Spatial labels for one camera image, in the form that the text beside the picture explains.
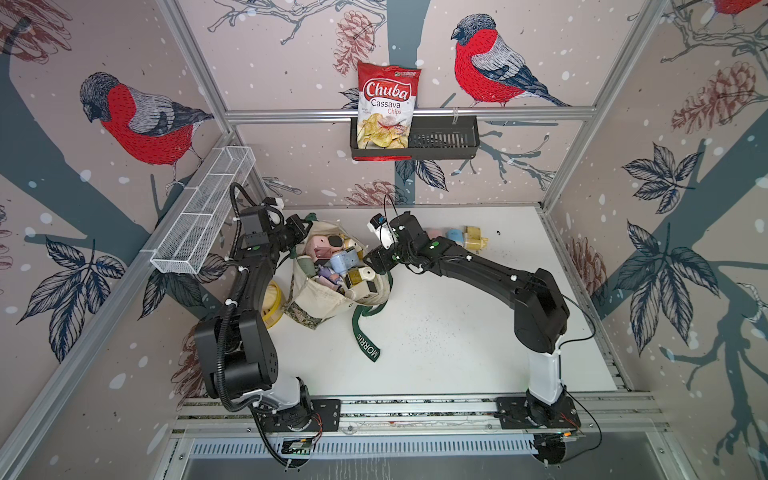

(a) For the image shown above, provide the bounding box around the cream green-handled tote bag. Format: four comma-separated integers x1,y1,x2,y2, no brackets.
286,214,393,362

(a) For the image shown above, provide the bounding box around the green pencil sharpener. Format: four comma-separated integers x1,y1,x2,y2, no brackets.
296,255,317,278

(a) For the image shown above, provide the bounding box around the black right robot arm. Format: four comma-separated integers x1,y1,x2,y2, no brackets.
364,211,573,428

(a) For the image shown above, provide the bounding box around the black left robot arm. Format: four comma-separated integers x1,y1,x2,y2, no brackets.
195,197,314,428

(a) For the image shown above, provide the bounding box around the cream pencil sharpener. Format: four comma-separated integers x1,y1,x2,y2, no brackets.
344,267,378,301

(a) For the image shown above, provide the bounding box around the light blue pencil sharpener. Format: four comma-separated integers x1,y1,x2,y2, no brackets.
329,250,360,277

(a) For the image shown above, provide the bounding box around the yellow bowl with buns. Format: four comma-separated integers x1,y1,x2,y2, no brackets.
261,281,284,329

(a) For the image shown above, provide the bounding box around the red Chuba cassava chips bag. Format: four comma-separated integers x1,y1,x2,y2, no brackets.
351,62,421,161

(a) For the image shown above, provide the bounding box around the white wire mesh shelf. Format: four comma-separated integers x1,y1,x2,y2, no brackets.
150,146,255,275

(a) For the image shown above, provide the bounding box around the black wire wall basket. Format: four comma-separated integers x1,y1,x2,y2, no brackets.
350,116,480,161

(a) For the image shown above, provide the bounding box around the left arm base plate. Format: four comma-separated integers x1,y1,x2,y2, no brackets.
258,397,341,434

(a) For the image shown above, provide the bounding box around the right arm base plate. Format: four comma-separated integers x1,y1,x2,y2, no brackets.
494,393,581,431

